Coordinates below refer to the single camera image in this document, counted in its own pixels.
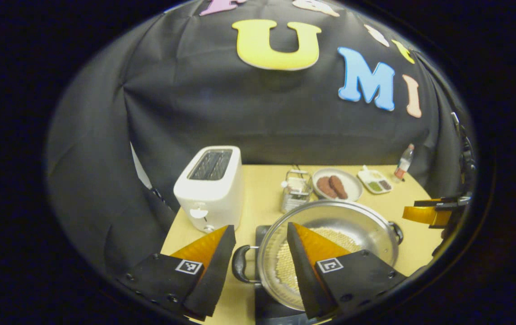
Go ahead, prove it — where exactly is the clear plastic water bottle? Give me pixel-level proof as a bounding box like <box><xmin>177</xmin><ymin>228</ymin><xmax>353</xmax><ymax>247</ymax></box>
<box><xmin>393</xmin><ymin>144</ymin><xmax>415</xmax><ymax>182</ymax></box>

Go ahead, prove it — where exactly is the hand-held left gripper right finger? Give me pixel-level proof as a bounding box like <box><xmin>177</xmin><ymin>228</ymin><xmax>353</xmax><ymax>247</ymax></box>
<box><xmin>287</xmin><ymin>221</ymin><xmax>407</xmax><ymax>320</ymax></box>

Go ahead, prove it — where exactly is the divided white bean dish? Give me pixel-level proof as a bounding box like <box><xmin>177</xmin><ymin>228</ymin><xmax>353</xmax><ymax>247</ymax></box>
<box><xmin>358</xmin><ymin>165</ymin><xmax>393</xmax><ymax>195</ymax></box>

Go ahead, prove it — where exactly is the black induction cooktop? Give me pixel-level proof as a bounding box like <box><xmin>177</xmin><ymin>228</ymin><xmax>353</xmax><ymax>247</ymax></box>
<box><xmin>254</xmin><ymin>225</ymin><xmax>330</xmax><ymax>325</ymax></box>

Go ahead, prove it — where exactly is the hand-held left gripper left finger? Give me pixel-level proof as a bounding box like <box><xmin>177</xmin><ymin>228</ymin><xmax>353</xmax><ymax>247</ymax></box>
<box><xmin>118</xmin><ymin>225</ymin><xmax>237</xmax><ymax>322</ymax></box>

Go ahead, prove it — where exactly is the steel pot with black handles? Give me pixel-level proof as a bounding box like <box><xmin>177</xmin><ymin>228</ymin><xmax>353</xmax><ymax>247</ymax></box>
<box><xmin>232</xmin><ymin>200</ymin><xmax>404</xmax><ymax>312</ymax></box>

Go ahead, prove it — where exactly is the heap of yellow soybeans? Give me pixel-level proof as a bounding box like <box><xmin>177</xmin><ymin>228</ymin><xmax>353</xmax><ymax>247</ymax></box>
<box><xmin>275</xmin><ymin>227</ymin><xmax>362</xmax><ymax>295</ymax></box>

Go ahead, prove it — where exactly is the round white plate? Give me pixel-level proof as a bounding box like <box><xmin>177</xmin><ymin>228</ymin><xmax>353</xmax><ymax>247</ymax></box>
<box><xmin>312</xmin><ymin>168</ymin><xmax>363</xmax><ymax>202</ymax></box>

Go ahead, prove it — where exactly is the brown meat patty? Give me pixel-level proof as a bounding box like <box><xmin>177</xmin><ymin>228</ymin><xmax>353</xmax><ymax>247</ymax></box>
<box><xmin>329</xmin><ymin>175</ymin><xmax>349</xmax><ymax>200</ymax></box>
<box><xmin>316</xmin><ymin>176</ymin><xmax>337</xmax><ymax>199</ymax></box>

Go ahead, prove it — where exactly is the metal wire basket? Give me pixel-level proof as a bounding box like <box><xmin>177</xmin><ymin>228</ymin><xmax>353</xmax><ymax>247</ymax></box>
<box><xmin>280</xmin><ymin>169</ymin><xmax>312</xmax><ymax>214</ymax></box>

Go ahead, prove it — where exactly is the white toaster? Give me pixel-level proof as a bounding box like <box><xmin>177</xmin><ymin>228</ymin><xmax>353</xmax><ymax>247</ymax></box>
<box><xmin>173</xmin><ymin>145</ymin><xmax>243</xmax><ymax>234</ymax></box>

